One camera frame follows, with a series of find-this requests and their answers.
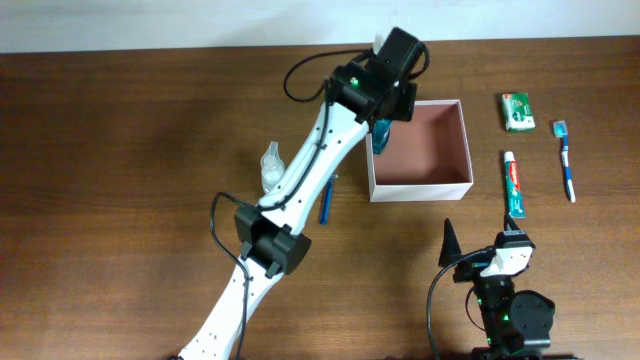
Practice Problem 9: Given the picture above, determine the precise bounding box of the pink cardboard box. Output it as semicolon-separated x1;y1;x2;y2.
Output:
365;99;474;202

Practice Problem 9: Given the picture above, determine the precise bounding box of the clear purple spray bottle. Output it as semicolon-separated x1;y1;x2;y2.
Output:
260;141;285;193

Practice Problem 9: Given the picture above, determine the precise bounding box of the green soap box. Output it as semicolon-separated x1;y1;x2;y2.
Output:
500;93;535;132

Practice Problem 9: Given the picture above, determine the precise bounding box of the green red toothpaste tube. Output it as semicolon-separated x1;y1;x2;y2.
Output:
504;151;526;219

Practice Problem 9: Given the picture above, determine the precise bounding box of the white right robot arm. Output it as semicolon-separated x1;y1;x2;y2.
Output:
438;215;555;359

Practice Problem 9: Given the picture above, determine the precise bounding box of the blue mouthwash bottle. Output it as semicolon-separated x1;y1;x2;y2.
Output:
371;119;392;155

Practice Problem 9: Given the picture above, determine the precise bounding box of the blue disposable razor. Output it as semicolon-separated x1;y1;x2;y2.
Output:
319;174;338;225

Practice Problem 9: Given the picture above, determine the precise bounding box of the blue white toothbrush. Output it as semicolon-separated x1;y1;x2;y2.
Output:
553;120;576;203

